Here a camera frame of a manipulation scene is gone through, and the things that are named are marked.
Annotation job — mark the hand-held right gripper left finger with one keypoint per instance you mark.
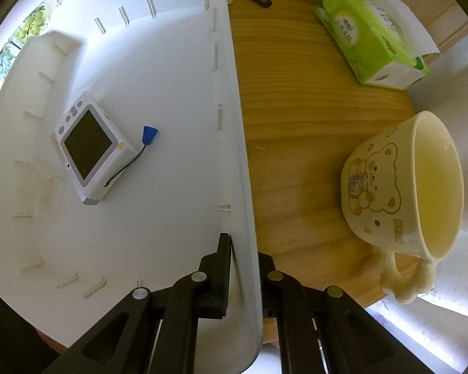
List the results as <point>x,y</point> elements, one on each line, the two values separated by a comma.
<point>225,272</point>

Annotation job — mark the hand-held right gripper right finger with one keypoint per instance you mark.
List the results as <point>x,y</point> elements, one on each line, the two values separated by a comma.
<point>267,265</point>

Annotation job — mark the white handheld game console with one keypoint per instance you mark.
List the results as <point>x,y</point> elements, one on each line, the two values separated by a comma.
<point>87,144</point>

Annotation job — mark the white plastic tray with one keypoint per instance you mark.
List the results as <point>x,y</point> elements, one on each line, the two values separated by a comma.
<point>163,78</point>

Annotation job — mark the cream bear mug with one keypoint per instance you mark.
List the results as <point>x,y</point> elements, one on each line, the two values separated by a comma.
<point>378,187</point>

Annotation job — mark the person's dark clothing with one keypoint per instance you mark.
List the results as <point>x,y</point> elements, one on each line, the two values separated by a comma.
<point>11,327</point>

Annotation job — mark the green tissue pack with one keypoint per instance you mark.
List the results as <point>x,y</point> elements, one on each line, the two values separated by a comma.
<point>358,35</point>

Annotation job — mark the grape print flattened carton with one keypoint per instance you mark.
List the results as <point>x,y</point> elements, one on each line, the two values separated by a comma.
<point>23,35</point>

